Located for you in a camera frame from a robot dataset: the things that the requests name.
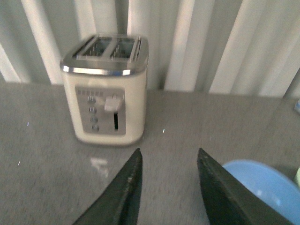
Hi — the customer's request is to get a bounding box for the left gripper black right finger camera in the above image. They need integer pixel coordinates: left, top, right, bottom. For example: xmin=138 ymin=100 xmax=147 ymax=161
xmin=197 ymin=148 xmax=292 ymax=225

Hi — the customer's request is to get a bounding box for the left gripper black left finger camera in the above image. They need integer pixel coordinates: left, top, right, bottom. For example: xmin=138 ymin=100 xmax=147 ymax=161
xmin=74 ymin=148 xmax=143 ymax=225

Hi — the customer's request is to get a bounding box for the green bowl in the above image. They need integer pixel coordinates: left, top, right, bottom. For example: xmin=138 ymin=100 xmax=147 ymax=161
xmin=295 ymin=168 xmax=300 ymax=187

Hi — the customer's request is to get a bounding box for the blue bowl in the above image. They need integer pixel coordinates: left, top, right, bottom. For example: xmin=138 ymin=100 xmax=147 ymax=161
xmin=223 ymin=159 xmax=300 ymax=225

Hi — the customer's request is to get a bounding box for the cream two-slot toaster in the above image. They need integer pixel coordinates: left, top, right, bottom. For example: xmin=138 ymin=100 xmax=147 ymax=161
xmin=60 ymin=34 xmax=149 ymax=145

